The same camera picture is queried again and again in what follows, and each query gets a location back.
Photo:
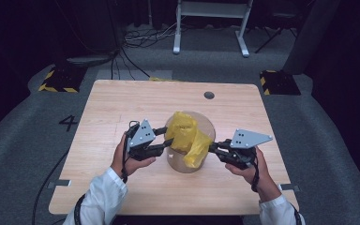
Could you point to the black yellow striped base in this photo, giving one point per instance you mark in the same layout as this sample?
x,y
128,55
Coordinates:
x,y
279,82
63,79

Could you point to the person's right hand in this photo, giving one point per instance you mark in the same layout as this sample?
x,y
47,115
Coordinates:
x,y
258,175

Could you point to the grey round stand base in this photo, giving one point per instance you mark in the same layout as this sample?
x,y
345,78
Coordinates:
x,y
90,59

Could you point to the yellow plastic bag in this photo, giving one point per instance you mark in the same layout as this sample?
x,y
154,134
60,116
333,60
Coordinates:
x,y
186,137

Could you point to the clear plastic bin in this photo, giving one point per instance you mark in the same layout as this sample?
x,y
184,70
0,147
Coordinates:
x,y
181,162

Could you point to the person's left hand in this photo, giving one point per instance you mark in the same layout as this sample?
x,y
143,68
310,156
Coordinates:
x,y
128,165

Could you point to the black tripod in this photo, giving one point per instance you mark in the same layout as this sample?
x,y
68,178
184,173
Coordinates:
x,y
276,34

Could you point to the person's dark lap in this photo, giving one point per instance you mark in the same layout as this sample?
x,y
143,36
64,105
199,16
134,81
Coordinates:
x,y
181,220

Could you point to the white desk frame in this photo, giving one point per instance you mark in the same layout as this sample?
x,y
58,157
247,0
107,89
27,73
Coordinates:
x,y
212,9

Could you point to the grey column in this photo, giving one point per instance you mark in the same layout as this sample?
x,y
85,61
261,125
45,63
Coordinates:
x,y
311,34

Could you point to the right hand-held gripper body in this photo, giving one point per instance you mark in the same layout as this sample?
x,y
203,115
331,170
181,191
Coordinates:
x,y
247,146

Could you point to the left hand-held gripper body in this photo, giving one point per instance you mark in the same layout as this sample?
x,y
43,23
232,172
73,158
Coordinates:
x,y
142,140

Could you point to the grey table bracket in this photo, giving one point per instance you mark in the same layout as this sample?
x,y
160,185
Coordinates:
x,y
290,187
59,183

